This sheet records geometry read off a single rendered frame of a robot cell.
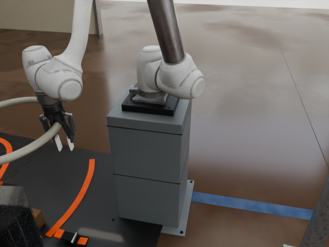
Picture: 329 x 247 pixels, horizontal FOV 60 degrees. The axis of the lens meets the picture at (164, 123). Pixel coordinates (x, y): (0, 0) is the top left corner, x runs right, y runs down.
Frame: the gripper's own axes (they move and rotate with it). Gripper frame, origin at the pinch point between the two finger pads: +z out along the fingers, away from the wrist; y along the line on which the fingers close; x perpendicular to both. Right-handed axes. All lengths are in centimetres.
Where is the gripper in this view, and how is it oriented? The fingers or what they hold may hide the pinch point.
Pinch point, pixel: (64, 142)
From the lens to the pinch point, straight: 128.3
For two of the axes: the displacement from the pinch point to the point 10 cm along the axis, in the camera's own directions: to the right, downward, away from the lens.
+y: -10.0, 0.5, 0.6
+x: -0.2, 5.5, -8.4
